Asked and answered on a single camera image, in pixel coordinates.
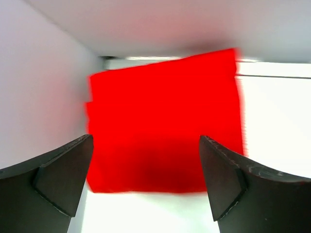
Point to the red t-shirt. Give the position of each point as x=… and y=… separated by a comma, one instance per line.
x=146, y=122

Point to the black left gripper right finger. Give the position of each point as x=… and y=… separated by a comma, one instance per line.
x=248, y=197

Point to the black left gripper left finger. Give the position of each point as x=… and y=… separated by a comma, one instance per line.
x=42, y=194

